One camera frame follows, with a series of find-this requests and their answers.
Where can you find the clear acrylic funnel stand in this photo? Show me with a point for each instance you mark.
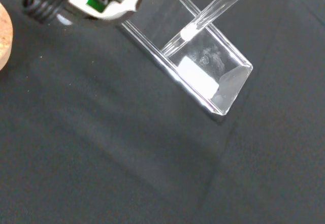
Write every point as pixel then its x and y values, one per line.
pixel 203 64

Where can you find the black bench cloth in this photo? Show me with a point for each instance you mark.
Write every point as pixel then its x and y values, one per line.
pixel 127 158

